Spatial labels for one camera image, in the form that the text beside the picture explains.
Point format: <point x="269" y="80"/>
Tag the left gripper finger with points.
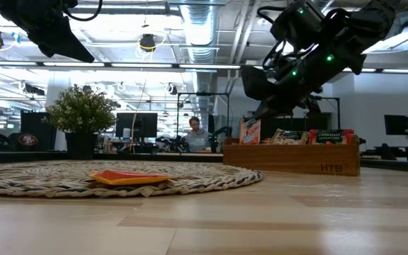
<point x="73" y="49"/>

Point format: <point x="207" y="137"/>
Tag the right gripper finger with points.
<point x="311" y="103"/>
<point x="273" y="107"/>

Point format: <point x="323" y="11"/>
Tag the orange tea packet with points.
<point x="126" y="177"/>
<point x="250" y="131"/>

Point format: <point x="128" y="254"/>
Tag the red tea packet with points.
<point x="331" y="136"/>

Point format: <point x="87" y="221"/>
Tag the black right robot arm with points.
<point x="367" y="21"/>

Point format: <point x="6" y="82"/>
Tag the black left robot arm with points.
<point x="9" y="10"/>

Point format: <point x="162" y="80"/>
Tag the black background robot arm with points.
<point x="221" y="132"/>
<point x="170" y="143"/>

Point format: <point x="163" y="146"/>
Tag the wooden compartment box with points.
<point x="289" y="159"/>

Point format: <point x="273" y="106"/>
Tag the green potted plant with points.
<point x="80" y="113"/>

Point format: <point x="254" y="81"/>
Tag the long ceiling light strip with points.
<point x="136" y="65"/>

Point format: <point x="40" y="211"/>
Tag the person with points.
<point x="197" y="138"/>

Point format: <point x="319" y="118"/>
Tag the black desk monitor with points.
<point x="136" y="124"/>

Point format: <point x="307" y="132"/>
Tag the black background desk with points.
<point x="402" y="153"/>

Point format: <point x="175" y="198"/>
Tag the round woven placemat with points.
<point x="172" y="177"/>

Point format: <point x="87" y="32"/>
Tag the black metal stand frame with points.
<point x="204" y="94"/>
<point x="333" y="98"/>

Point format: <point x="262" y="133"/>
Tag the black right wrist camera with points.
<point x="257" y="83"/>

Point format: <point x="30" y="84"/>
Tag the black wall monitor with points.
<point x="397" y="124"/>

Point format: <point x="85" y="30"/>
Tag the silver ventilation duct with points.
<point x="199" y="35"/>

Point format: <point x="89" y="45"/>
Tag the black aluminium table frame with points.
<point x="30" y="156"/>

